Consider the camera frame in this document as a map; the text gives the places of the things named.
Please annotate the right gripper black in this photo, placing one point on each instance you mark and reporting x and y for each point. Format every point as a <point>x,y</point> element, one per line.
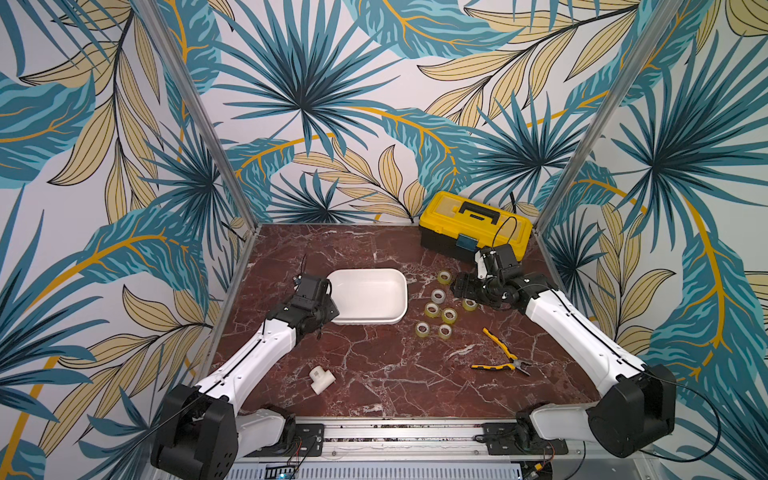
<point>472,284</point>

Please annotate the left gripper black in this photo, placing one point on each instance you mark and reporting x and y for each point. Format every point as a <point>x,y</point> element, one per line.
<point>332,310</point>

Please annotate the white plastic storage box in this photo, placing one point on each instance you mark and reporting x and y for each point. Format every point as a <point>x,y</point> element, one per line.
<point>371,297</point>

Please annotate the transparent tape roll one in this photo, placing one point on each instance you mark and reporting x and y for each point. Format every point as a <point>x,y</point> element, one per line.
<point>444,277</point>

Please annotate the transparent tape roll five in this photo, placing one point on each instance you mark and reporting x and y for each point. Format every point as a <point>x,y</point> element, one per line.
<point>449,316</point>

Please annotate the transparent tape roll two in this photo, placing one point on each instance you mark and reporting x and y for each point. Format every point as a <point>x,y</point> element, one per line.
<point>438,296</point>

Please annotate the transparent tape roll four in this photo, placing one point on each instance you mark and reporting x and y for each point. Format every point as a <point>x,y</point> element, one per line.
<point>432,310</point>

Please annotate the transparent tape roll seven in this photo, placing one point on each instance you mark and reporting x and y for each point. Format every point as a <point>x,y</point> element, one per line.
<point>445,331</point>

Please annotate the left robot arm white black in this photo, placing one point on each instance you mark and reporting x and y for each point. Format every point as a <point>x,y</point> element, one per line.
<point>201,431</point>

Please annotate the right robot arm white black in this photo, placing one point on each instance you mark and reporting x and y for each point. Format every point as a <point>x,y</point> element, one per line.
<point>637,401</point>

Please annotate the transparent tape roll six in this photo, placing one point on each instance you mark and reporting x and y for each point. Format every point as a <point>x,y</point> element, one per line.
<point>422,329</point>

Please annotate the yellow black toolbox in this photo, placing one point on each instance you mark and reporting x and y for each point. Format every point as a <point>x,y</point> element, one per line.
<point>457,227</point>

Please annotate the white pipe tee fitting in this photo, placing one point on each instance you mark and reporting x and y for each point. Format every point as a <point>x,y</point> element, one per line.
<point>321,379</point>

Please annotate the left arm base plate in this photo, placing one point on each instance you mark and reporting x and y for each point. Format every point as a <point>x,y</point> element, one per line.
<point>302,440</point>

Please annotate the aluminium front rail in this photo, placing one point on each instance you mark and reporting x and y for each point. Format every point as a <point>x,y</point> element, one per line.
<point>438,448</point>

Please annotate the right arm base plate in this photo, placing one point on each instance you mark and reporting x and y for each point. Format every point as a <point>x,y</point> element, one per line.
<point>517,439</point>

